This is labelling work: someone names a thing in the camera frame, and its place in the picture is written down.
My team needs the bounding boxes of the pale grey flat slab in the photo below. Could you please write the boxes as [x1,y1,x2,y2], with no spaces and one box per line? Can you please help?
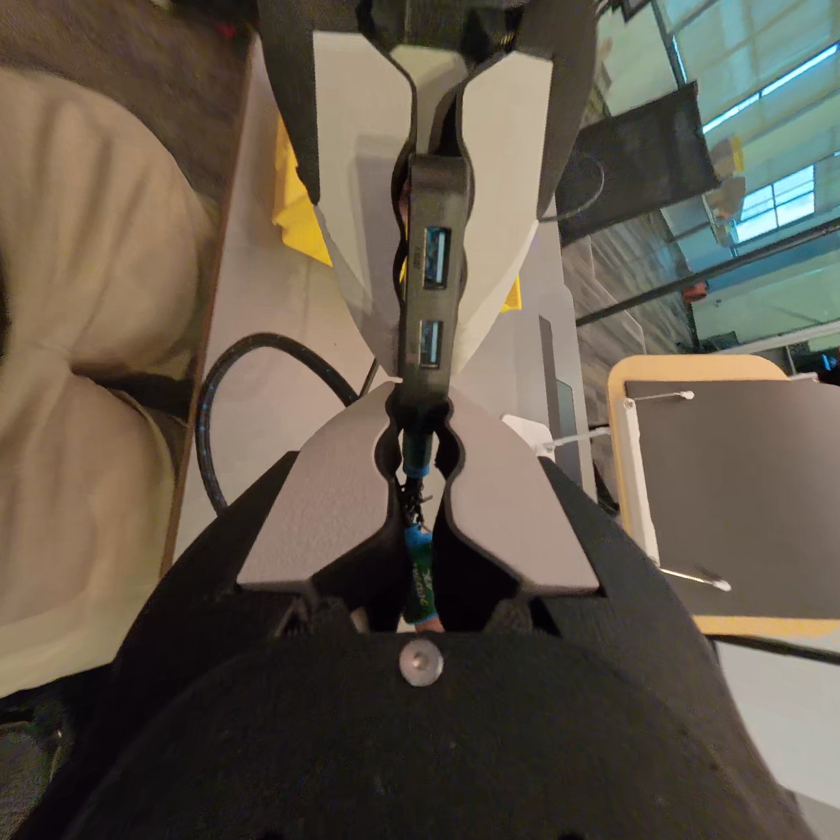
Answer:
[538,315,580,473]

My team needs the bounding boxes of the person's beige trousers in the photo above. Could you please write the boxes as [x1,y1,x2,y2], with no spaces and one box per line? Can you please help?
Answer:
[0,66,217,700]

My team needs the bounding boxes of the dark rectangular panel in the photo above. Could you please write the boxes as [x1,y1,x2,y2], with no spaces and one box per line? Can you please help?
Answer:
[558,80,721,247]

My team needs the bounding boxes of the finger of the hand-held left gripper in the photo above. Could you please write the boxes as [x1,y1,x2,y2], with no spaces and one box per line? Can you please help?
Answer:
[427,50,555,382]
[312,30,421,383]

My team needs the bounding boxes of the white bracket bar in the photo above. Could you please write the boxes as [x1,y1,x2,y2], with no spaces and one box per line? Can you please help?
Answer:
[619,392,662,567]

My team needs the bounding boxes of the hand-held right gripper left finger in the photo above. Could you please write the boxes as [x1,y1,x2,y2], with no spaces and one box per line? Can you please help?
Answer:
[236,384,403,601]

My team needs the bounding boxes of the white rounded tab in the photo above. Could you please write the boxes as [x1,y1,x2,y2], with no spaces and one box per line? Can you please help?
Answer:
[502,413,553,458]

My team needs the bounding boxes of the black usb hub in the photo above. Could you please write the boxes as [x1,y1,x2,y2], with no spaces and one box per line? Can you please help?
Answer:
[392,151,476,431]

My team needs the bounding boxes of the green-plug braided usb cable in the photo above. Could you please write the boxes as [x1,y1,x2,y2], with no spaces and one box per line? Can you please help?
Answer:
[196,331,441,627]

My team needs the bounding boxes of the yellow plastic bin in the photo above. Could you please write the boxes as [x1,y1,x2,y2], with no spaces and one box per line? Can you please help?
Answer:
[271,108,524,315]

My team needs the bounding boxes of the black sheet panel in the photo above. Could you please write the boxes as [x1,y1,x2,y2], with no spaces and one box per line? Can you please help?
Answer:
[623,379,840,619]

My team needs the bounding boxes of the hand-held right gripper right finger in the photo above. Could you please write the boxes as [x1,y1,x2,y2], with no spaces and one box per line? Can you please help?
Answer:
[443,394,602,601]

